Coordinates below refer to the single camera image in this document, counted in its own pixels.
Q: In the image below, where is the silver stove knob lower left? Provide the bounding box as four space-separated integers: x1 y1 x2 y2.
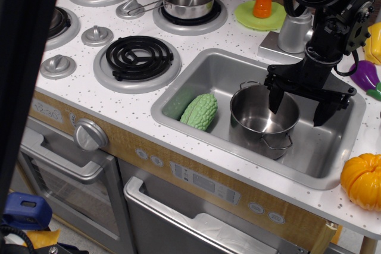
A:
40 55 76 80

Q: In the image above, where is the purple toy eggplant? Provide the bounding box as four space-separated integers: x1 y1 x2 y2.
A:
350 60 380 101

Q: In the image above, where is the orange toy carrot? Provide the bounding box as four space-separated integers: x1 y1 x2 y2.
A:
252 0 272 18

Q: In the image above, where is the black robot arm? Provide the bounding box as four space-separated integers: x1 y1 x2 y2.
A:
264 0 374 126

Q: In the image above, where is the green bitter melon toy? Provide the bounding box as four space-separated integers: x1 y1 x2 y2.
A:
180 93 218 131

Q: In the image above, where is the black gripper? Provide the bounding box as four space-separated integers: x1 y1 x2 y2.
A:
264 54 357 127

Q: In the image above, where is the toy oven door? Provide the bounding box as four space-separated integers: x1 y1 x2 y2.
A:
19 117 136 253

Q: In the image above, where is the silver stove knob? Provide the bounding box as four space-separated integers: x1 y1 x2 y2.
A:
115 0 145 20
40 55 76 80
81 25 114 47

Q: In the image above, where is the left edge black burner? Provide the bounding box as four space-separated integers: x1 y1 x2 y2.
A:
48 7 71 39

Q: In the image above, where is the silver stove knob upper middle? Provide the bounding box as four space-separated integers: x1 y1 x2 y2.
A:
115 0 145 20

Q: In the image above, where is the silver toy faucet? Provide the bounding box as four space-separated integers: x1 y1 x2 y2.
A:
258 0 313 64

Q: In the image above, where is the silver oven dial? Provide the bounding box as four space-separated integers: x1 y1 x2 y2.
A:
73 118 109 152

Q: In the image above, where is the steel pot with handles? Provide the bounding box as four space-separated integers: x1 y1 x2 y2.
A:
229 81 300 159

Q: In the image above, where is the grey metal sink basin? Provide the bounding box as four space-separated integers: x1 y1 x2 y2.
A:
150 48 367 191

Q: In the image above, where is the blue clamp tool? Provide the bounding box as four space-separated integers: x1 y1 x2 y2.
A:
1 192 52 230

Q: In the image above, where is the steel saucepan with handle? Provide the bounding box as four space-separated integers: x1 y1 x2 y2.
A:
127 0 215 20

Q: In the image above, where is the black foreground post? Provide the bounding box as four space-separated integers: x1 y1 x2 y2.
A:
1 0 56 206

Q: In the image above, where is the green plastic plate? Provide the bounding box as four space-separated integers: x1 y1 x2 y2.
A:
234 0 287 32

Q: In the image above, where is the silver stove knob centre left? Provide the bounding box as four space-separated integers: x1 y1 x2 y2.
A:
81 25 114 47

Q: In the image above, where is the toy dishwasher door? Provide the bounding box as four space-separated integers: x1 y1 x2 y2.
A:
123 177 308 253

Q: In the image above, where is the orange toy pumpkin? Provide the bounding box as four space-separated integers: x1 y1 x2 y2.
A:
340 153 380 212

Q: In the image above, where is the black coil burner front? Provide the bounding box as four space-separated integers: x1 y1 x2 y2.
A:
105 36 174 81

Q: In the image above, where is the yellow toy pepper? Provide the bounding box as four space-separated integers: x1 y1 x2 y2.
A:
364 22 381 65

